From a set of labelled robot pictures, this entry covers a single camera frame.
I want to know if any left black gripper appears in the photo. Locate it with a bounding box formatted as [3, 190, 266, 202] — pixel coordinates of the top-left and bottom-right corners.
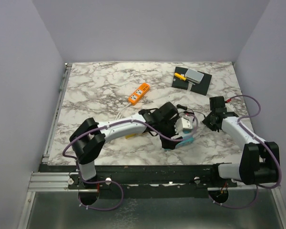
[157, 117, 183, 150]

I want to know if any teal power strip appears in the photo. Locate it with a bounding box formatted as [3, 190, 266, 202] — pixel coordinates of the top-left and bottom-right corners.
[175, 135, 194, 149]

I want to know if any orange power strip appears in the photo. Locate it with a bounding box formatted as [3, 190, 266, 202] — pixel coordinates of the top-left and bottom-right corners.
[128, 83, 150, 105]

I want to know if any yellow cube socket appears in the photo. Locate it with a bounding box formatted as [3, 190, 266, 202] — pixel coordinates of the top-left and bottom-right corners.
[125, 134, 137, 139]

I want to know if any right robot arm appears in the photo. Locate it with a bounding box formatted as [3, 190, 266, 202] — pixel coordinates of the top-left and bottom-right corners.
[203, 96, 282, 189]

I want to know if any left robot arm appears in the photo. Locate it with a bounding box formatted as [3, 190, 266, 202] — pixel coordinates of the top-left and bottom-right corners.
[69, 102, 194, 188]

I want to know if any black mat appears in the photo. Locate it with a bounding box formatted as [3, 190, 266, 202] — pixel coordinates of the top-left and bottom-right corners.
[172, 67, 212, 96]

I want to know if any grey rectangular box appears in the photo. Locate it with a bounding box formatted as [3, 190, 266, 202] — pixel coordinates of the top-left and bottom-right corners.
[184, 69, 204, 83]

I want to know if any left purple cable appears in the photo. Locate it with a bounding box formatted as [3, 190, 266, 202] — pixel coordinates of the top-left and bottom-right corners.
[63, 113, 200, 211]

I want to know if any purple cable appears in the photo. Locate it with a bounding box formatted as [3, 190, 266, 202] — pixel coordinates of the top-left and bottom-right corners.
[211, 94, 283, 209]
[63, 113, 200, 211]

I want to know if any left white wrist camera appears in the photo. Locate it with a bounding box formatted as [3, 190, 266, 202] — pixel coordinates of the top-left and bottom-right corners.
[174, 117, 193, 134]

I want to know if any black plug adapter with cable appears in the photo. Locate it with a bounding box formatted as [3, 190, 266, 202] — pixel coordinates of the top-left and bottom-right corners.
[176, 104, 206, 118]

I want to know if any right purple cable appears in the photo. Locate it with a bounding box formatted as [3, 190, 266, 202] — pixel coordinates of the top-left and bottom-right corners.
[211, 94, 283, 209]

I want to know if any yellow handled screwdriver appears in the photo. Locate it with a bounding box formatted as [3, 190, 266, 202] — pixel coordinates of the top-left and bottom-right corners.
[174, 73, 195, 85]

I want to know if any aluminium frame rail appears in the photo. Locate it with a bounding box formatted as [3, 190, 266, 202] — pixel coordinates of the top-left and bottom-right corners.
[27, 172, 97, 192]

